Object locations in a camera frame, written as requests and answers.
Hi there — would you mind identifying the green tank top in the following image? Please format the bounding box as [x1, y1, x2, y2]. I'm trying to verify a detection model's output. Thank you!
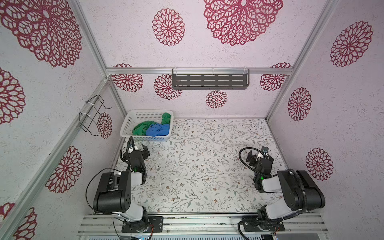
[132, 113, 171, 136]

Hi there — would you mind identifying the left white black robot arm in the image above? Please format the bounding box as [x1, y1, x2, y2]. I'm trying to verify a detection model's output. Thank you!
[89, 137, 150, 233]

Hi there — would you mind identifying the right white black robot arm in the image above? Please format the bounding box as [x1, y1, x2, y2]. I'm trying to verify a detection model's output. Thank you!
[239, 147, 326, 224]

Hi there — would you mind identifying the blue tank top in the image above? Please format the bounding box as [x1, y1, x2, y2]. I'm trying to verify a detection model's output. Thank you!
[146, 124, 170, 137]

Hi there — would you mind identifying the white plastic basket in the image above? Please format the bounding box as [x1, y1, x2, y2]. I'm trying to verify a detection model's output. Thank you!
[120, 110, 174, 142]

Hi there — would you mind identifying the black wire wall rack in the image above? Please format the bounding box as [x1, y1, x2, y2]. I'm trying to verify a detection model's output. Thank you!
[78, 95, 111, 137]

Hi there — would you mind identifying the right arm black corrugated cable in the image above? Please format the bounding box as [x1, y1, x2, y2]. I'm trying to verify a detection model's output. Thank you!
[238, 146, 309, 215]

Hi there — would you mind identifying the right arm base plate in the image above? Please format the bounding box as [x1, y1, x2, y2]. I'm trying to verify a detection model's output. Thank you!
[240, 215, 285, 232]

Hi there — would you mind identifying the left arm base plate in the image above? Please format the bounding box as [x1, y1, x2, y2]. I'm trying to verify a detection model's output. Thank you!
[122, 216, 164, 234]

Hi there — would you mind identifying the aluminium front rail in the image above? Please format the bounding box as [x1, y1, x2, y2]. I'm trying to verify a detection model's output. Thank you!
[76, 213, 329, 239]

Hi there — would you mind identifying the grey metal wall shelf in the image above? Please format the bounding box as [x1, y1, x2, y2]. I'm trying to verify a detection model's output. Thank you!
[171, 69, 250, 90]

